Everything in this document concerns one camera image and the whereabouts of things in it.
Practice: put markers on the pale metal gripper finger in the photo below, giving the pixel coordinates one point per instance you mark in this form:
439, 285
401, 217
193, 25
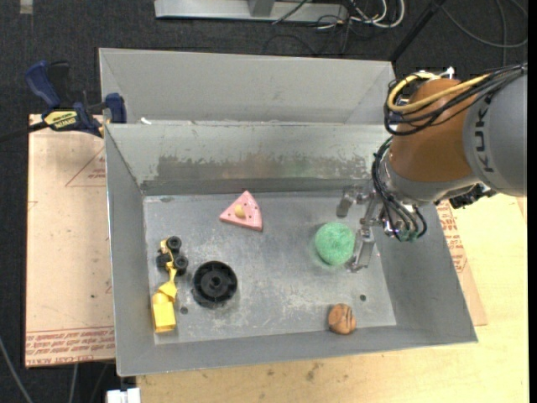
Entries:
346, 202
363, 252

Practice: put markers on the green fuzzy ball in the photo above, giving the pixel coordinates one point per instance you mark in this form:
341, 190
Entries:
334, 242

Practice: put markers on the brown wooden ball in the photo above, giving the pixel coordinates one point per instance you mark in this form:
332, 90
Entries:
341, 318

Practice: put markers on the grey metal bin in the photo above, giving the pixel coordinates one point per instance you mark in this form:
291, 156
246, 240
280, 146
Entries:
272, 267

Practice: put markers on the pink triangular toy wedge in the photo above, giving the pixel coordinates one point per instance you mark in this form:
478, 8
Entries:
248, 216

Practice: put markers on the black round plastic disc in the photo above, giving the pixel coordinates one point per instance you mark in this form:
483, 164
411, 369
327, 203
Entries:
215, 284

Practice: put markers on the yellow toy digger truck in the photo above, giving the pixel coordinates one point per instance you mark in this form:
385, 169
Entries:
165, 305

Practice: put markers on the brown cardboard board, red print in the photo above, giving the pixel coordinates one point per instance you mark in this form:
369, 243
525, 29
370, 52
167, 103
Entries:
67, 233

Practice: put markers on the black cylinder on white bracket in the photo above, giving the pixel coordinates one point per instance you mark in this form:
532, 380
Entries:
463, 197

